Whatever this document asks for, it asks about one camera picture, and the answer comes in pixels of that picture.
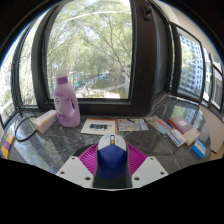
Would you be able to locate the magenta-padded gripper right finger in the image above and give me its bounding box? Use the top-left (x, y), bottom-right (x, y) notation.
top-left (126, 143), bottom-right (169, 189)

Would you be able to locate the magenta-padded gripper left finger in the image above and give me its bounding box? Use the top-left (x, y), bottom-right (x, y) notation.
top-left (55, 143), bottom-right (99, 189)

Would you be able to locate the blue and white computer mouse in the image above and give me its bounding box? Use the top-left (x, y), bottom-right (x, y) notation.
top-left (95, 134), bottom-right (129, 181)

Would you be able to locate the white book with blue stripe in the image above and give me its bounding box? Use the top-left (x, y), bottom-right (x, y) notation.
top-left (166, 128), bottom-right (188, 148)

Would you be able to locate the teal and orange thin book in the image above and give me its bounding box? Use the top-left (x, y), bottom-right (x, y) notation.
top-left (145, 114), bottom-right (173, 135)

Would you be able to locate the colourful thin pamphlet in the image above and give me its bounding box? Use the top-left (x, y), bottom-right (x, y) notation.
top-left (116, 118), bottom-right (150, 133)

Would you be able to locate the white booklet with orange border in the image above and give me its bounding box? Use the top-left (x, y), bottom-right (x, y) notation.
top-left (80, 117), bottom-right (118, 137)

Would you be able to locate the red book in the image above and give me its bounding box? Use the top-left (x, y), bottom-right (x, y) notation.
top-left (167, 115), bottom-right (195, 135)

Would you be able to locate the beige book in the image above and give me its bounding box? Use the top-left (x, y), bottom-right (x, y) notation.
top-left (182, 128), bottom-right (201, 147)

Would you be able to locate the white and orange carton box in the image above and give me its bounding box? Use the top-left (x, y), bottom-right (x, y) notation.
top-left (32, 109), bottom-right (59, 134)

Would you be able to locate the purple detergent bottle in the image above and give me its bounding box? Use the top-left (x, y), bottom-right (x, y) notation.
top-left (53, 69), bottom-right (82, 128)

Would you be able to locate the yellow and purple box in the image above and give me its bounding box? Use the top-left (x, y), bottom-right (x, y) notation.
top-left (0, 133), bottom-right (16, 160)

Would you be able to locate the black cable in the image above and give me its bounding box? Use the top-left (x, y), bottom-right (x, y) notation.
top-left (14, 111), bottom-right (43, 143)

